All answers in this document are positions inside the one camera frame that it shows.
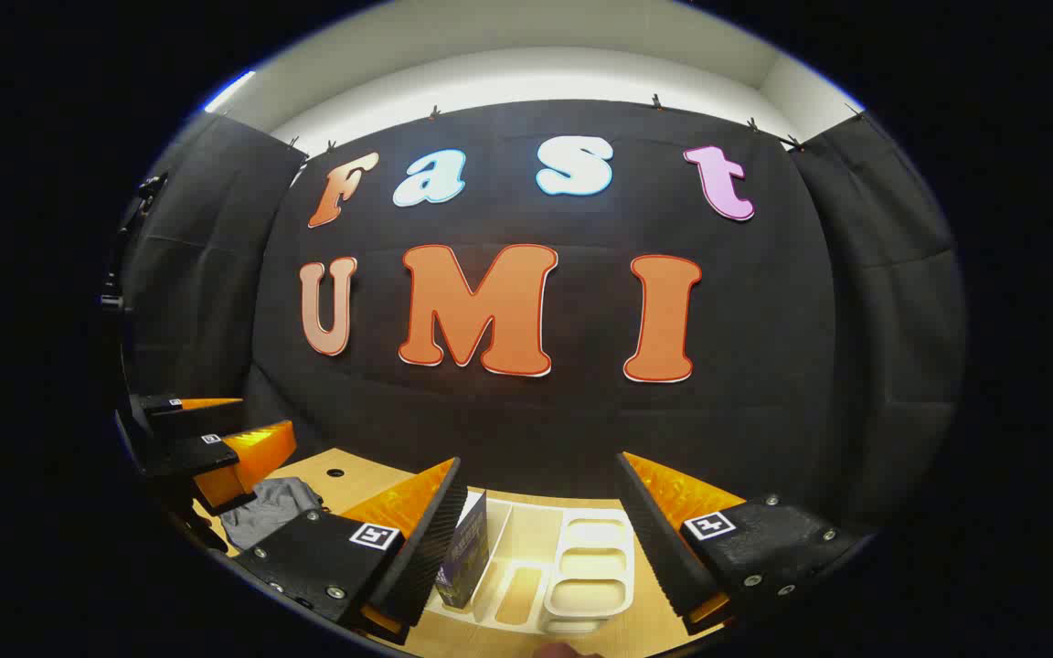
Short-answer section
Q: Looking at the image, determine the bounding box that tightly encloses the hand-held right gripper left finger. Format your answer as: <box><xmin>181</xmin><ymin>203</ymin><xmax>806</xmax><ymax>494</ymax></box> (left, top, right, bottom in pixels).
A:
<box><xmin>232</xmin><ymin>457</ymin><xmax>470</xmax><ymax>645</ymax></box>

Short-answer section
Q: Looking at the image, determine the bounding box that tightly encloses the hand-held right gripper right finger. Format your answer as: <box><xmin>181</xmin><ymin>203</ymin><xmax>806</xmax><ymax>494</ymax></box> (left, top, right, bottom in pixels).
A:
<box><xmin>615</xmin><ymin>451</ymin><xmax>866</xmax><ymax>636</ymax></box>

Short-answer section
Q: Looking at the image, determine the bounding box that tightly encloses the blue cover book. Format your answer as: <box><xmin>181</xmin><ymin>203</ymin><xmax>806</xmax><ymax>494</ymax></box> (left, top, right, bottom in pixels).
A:
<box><xmin>435</xmin><ymin>491</ymin><xmax>491</xmax><ymax>610</ymax></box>

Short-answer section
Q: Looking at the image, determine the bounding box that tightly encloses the cream plastic bookshelf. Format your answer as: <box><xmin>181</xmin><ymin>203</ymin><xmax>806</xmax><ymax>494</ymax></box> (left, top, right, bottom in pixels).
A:
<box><xmin>426</xmin><ymin>493</ymin><xmax>637</xmax><ymax>636</ymax></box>

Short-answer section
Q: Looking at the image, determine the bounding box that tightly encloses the grey schoolbag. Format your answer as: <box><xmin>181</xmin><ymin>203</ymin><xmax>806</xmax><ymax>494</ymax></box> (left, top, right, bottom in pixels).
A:
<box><xmin>220</xmin><ymin>477</ymin><xmax>324</xmax><ymax>551</ymax></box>

